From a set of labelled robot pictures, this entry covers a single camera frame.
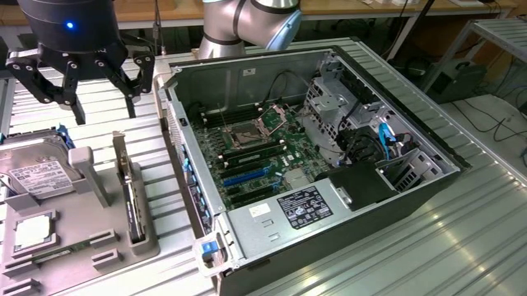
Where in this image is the blue hard disk caddy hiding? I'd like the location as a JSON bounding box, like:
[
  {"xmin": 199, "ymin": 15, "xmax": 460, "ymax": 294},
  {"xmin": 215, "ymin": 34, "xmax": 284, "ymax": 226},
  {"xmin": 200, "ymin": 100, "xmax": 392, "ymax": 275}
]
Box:
[{"xmin": 53, "ymin": 123, "xmax": 76, "ymax": 149}]

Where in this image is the black disk power wire bundle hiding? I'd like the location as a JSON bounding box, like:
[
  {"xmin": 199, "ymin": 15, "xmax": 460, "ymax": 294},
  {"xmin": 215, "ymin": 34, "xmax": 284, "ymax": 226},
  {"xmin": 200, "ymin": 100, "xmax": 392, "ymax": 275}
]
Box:
[{"xmin": 335, "ymin": 126, "xmax": 391, "ymax": 165}]

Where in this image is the black box machine with handle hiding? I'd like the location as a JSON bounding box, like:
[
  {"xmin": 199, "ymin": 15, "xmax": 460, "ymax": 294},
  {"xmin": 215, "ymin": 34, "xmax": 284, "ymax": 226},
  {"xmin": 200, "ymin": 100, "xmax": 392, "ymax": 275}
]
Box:
[{"xmin": 427, "ymin": 60, "xmax": 489, "ymax": 105}]

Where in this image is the silver chipset heat sink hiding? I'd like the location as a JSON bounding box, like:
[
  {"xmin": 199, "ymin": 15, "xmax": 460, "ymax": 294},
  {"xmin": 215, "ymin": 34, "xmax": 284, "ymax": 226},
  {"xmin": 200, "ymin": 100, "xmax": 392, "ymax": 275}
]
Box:
[{"xmin": 283, "ymin": 171, "xmax": 311, "ymax": 189}]

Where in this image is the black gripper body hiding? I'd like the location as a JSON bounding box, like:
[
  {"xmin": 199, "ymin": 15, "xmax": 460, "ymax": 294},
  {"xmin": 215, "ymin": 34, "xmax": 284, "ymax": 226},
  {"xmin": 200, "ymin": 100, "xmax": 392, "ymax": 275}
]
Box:
[{"xmin": 16, "ymin": 0, "xmax": 129, "ymax": 63}]

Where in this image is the silver CPU chip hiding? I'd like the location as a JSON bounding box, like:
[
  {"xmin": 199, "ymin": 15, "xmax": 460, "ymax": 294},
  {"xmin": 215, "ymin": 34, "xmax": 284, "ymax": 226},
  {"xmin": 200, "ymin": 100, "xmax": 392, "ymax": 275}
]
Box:
[{"xmin": 13, "ymin": 215, "xmax": 57, "ymax": 248}]

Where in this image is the silver drive cage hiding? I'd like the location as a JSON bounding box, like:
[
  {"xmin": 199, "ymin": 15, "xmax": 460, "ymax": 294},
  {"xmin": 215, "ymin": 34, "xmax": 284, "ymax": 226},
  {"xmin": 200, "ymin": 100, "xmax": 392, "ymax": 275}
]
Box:
[{"xmin": 303, "ymin": 75, "xmax": 399, "ymax": 155}]

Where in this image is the black looped wire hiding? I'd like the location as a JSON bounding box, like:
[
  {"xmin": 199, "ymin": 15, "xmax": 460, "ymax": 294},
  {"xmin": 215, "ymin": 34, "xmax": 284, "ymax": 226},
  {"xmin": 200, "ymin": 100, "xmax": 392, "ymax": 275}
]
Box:
[{"xmin": 261, "ymin": 70, "xmax": 308, "ymax": 106}]

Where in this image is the open black PC case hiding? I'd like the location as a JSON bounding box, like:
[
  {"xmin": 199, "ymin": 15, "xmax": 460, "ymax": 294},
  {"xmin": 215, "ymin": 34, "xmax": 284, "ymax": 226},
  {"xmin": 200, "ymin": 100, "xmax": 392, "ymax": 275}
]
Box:
[{"xmin": 153, "ymin": 44, "xmax": 473, "ymax": 296}]

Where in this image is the grey power supply unit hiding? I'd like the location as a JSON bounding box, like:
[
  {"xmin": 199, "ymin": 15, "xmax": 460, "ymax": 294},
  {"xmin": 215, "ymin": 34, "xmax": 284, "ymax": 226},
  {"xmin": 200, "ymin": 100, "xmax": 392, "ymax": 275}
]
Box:
[{"xmin": 224, "ymin": 178, "xmax": 356, "ymax": 260}]

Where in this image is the graphics card with metal bracket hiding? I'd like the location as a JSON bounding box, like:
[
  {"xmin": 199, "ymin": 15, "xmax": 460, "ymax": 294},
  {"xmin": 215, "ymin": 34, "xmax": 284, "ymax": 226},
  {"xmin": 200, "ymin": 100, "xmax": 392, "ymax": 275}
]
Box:
[{"xmin": 110, "ymin": 130, "xmax": 146, "ymax": 244}]

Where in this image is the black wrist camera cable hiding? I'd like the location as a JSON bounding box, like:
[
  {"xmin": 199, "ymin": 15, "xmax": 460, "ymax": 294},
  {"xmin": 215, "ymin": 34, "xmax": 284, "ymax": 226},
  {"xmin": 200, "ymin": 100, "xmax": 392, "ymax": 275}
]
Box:
[{"xmin": 153, "ymin": 0, "xmax": 166, "ymax": 56}]

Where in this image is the grey parts rack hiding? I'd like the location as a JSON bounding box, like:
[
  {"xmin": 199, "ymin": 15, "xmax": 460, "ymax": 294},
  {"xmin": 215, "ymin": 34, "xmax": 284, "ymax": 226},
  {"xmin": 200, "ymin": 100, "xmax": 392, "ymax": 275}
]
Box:
[{"xmin": 0, "ymin": 146, "xmax": 161, "ymax": 296}]

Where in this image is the metal socket cover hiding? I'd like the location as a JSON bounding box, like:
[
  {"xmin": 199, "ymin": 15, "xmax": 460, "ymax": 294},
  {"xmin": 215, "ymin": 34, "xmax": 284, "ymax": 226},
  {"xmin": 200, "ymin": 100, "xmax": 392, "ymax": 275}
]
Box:
[{"xmin": 256, "ymin": 104, "xmax": 292, "ymax": 137}]

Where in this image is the green motherboard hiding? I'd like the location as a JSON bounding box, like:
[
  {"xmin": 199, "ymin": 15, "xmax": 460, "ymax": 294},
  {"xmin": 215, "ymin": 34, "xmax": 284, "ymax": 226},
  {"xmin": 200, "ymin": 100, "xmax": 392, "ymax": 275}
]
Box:
[{"xmin": 187, "ymin": 103, "xmax": 331, "ymax": 211}]

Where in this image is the blue expansion slot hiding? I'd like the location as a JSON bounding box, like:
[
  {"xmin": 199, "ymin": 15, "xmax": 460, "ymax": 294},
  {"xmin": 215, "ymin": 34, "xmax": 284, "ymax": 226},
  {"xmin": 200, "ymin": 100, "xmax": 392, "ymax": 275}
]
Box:
[{"xmin": 221, "ymin": 170, "xmax": 268, "ymax": 187}]

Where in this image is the CPU socket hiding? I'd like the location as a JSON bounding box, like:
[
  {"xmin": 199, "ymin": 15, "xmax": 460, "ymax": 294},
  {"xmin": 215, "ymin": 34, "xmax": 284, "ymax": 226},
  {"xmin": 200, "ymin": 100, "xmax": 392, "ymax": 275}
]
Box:
[{"xmin": 224, "ymin": 123, "xmax": 273, "ymax": 152}]

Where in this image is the metal slat shelf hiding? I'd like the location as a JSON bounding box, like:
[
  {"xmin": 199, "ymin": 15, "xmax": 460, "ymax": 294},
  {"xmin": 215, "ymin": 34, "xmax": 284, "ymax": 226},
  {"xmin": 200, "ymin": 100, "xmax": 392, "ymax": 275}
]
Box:
[{"xmin": 421, "ymin": 18, "xmax": 527, "ymax": 93}]

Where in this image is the silver hard disk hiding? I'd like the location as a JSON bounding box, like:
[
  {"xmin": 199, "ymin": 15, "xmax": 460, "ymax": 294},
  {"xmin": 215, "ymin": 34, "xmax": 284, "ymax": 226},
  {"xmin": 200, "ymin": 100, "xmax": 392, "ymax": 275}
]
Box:
[{"xmin": 0, "ymin": 129, "xmax": 86, "ymax": 200}]

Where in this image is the green RAM stick bare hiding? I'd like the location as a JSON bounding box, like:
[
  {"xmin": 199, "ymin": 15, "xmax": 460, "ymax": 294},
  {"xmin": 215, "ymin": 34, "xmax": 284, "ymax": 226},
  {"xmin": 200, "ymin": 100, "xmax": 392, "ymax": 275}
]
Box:
[{"xmin": 30, "ymin": 240, "xmax": 92, "ymax": 263}]

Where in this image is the RAM stick with black label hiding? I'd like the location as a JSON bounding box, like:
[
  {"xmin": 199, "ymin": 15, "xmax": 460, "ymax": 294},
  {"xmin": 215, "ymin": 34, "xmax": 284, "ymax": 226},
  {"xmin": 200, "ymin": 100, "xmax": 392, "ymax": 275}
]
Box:
[{"xmin": 224, "ymin": 144, "xmax": 285, "ymax": 165}]

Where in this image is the blue flat disk wire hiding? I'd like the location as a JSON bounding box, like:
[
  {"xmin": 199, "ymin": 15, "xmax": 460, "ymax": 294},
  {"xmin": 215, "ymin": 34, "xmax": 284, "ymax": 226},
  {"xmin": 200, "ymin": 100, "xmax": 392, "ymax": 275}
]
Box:
[{"xmin": 376, "ymin": 121, "xmax": 399, "ymax": 162}]

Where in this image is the wooden desk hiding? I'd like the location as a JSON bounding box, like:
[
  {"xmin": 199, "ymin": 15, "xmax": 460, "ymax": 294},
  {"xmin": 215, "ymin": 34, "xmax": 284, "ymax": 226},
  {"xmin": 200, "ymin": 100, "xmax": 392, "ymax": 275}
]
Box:
[{"xmin": 0, "ymin": 0, "xmax": 517, "ymax": 30}]

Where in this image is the black plastic air shroud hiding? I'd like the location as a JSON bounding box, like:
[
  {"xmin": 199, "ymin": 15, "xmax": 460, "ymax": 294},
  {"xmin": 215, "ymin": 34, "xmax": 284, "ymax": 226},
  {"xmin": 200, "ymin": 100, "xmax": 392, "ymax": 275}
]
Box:
[{"xmin": 315, "ymin": 162, "xmax": 401, "ymax": 213}]

